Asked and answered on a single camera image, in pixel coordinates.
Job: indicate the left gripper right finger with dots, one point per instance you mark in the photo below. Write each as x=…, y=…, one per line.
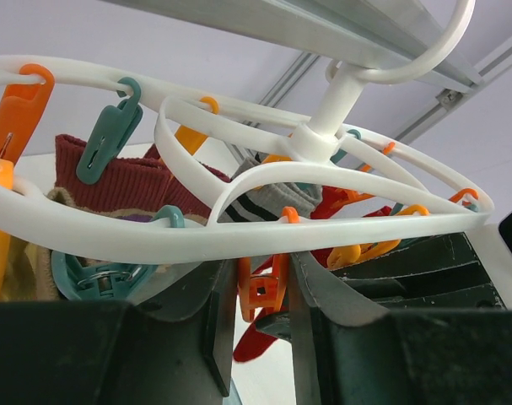
x=347, y=349

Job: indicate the yellow sock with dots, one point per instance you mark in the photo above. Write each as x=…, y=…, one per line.
x=28, y=273

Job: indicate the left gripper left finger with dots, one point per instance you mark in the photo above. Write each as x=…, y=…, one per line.
x=173, y=349

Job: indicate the aluminium top crossbar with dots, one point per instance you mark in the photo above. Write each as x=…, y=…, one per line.
x=371, y=34

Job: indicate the maroon knit sock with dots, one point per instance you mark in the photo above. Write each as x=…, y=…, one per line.
x=127, y=185

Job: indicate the white round clip hanger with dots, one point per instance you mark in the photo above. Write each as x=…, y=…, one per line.
x=316, y=149

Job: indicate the orange clothespin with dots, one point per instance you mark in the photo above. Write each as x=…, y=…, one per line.
x=21, y=108
x=263, y=290

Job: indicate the teal clothespin on maroon sock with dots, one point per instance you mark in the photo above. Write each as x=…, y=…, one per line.
x=109, y=280

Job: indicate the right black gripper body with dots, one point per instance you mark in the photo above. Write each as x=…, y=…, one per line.
x=439, y=272

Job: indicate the red sock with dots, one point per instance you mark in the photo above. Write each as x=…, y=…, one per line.
x=253, y=343

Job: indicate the grey black striped sock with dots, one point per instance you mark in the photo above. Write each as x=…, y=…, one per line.
x=267, y=203

